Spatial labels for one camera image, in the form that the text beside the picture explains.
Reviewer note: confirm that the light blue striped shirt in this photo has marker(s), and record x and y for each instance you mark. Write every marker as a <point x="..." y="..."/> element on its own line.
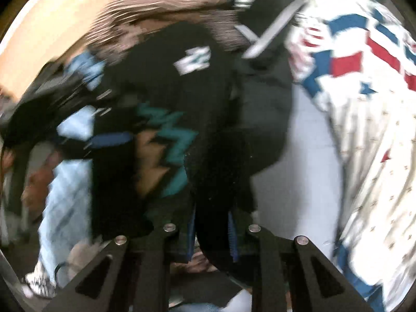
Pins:
<point x="308" y="169"/>

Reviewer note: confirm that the brown striped garment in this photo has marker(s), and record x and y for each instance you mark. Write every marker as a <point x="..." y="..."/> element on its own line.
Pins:
<point x="146" y="9"/>

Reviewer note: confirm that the black white patterned cloth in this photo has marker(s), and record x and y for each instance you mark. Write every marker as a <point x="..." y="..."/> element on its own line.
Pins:
<point x="39" y="282"/>

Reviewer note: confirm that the person's left hand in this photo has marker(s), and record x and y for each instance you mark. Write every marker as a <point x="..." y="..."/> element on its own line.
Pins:
<point x="35" y="185"/>

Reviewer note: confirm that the black patterned knit sweater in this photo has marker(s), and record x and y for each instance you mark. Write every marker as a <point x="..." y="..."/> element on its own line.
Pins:
<point x="201" y="104"/>

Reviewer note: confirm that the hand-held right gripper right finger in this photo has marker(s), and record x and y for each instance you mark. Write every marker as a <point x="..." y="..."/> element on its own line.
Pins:
<point x="233" y="240"/>

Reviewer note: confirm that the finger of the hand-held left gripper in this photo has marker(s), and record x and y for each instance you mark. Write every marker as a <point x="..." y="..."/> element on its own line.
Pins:
<point x="107" y="138"/>

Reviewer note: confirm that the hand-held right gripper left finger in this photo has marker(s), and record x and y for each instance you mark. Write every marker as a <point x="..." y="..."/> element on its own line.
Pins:
<point x="156" y="256"/>

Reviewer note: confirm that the white patterned shirt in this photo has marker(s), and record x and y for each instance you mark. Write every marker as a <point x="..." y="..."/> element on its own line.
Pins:
<point x="373" y="136"/>

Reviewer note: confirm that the blue tie-dye garment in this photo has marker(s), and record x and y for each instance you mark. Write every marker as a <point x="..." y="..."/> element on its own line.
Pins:
<point x="68" y="195"/>

